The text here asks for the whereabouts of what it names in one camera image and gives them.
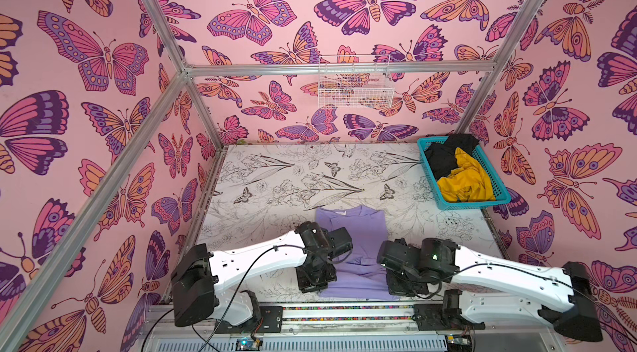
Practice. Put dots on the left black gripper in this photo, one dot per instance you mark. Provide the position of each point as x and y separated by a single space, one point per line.
308 286

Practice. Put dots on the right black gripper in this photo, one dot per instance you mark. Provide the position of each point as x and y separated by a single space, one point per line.
398 283

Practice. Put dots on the lavender purple t-shirt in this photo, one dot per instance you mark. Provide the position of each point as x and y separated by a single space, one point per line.
359 277

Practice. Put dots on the teal plastic laundry basket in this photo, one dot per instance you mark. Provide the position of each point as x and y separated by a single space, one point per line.
502 195

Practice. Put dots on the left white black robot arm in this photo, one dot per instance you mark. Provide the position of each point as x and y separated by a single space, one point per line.
207 284

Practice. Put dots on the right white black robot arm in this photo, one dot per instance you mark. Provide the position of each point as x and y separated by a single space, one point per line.
557 297

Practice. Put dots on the mustard yellow t-shirt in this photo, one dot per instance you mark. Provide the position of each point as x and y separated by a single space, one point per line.
469 183

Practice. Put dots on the black t-shirt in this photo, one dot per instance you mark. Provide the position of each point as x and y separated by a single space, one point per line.
442 156

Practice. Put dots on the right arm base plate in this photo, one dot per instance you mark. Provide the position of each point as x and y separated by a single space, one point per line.
439 317

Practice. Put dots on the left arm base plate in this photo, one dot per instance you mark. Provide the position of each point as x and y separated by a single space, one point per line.
269 321

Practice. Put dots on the white wire wall basket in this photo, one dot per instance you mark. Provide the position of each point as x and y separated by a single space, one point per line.
351 84

